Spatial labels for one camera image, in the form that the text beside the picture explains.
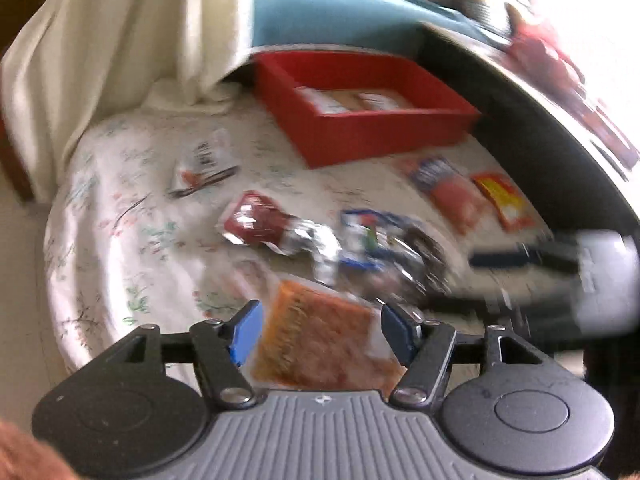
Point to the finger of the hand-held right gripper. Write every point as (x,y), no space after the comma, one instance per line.
(465,305)
(505,260)

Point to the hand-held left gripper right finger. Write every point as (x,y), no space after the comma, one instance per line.
(397,334)

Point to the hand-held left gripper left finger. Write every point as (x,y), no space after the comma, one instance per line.
(247,332)

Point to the orange clear snack packet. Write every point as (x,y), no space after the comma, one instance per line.
(320,345)

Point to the blue snack packet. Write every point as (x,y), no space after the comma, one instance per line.
(372,240)

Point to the dark red foil snack packet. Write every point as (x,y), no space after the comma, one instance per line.
(255,220)

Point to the red cardboard box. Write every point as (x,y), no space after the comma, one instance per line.
(380,135)

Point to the white black-print snack packet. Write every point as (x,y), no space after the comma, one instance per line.
(205,157)

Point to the person's left forearm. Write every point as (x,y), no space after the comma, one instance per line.
(25,455)

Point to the red yellow snack packet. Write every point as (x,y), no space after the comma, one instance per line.
(505,200)

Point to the red blue-label snack packet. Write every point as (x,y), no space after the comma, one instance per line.
(445,190)

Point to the dark side table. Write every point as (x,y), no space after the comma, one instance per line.
(525,125)

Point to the floral bed sheet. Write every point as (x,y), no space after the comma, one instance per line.
(125,260)

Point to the pink white snack packet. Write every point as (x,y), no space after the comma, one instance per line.
(327,101)
(382,101)

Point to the red printed wrapper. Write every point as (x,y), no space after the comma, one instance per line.
(547,52)

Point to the white cloth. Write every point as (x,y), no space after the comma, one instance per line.
(125,60)

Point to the teal cushion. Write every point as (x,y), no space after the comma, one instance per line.
(325,15)

